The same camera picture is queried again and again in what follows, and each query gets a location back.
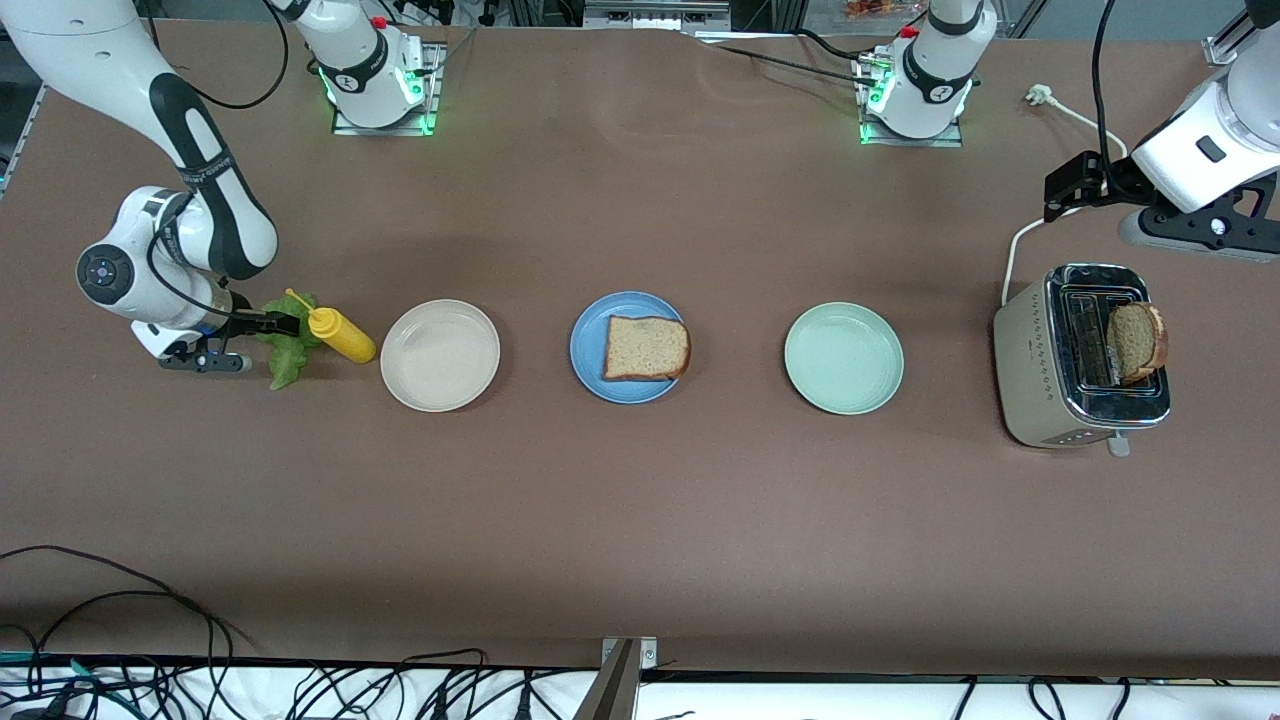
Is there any green lettuce leaf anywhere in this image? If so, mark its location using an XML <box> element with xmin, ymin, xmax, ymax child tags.
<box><xmin>255</xmin><ymin>293</ymin><xmax>323</xmax><ymax>392</ymax></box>

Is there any yellow mustard squeeze bottle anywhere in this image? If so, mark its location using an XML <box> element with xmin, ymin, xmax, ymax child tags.
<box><xmin>285</xmin><ymin>288</ymin><xmax>378</xmax><ymax>364</ymax></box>

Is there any brown toast bread slice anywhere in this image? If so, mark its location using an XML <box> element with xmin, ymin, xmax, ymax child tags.
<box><xmin>602</xmin><ymin>315</ymin><xmax>692</xmax><ymax>382</ymax></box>
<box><xmin>1106</xmin><ymin>302</ymin><xmax>1170</xmax><ymax>386</ymax></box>

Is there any off-white plate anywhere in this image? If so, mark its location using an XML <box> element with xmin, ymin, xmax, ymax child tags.
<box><xmin>380</xmin><ymin>299</ymin><xmax>501</xmax><ymax>413</ymax></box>

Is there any mint green plate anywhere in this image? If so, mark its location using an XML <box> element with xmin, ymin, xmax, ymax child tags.
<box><xmin>784</xmin><ymin>302</ymin><xmax>905</xmax><ymax>416</ymax></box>

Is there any blue plate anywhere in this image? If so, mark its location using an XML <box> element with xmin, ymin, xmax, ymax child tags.
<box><xmin>569</xmin><ymin>291</ymin><xmax>691</xmax><ymax>405</ymax></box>

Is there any beige chrome two-slot toaster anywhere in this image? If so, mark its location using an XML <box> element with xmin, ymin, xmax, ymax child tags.
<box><xmin>993</xmin><ymin>263</ymin><xmax>1173</xmax><ymax>459</ymax></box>

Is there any grey metal box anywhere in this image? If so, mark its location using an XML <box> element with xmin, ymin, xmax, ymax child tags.
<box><xmin>583</xmin><ymin>0</ymin><xmax>733</xmax><ymax>31</ymax></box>

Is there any white toaster power cord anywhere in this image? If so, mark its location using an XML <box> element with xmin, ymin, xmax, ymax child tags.
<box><xmin>1000</xmin><ymin>85</ymin><xmax>1129</xmax><ymax>306</ymax></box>

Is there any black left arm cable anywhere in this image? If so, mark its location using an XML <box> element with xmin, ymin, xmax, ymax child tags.
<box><xmin>1092</xmin><ymin>0</ymin><xmax>1126</xmax><ymax>201</ymax></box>

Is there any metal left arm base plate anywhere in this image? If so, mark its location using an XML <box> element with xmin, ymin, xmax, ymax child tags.
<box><xmin>853</xmin><ymin>55</ymin><xmax>967</xmax><ymax>149</ymax></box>

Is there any black base cable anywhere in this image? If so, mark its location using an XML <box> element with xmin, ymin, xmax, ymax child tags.
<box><xmin>395</xmin><ymin>0</ymin><xmax>481</xmax><ymax>81</ymax></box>
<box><xmin>795</xmin><ymin>28</ymin><xmax>869</xmax><ymax>61</ymax></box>
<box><xmin>685</xmin><ymin>28</ymin><xmax>876</xmax><ymax>89</ymax></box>

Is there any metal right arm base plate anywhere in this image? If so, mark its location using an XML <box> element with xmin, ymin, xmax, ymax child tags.
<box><xmin>330</xmin><ymin>40</ymin><xmax>443</xmax><ymax>137</ymax></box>

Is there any black looped table cable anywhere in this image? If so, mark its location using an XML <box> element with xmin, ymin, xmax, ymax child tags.
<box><xmin>0</xmin><ymin>590</ymin><xmax>236</xmax><ymax>720</ymax></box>
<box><xmin>0</xmin><ymin>545</ymin><xmax>256</xmax><ymax>661</ymax></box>

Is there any aluminium frame post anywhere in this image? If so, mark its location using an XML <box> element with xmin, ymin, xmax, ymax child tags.
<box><xmin>573</xmin><ymin>637</ymin><xmax>661</xmax><ymax>720</ymax></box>

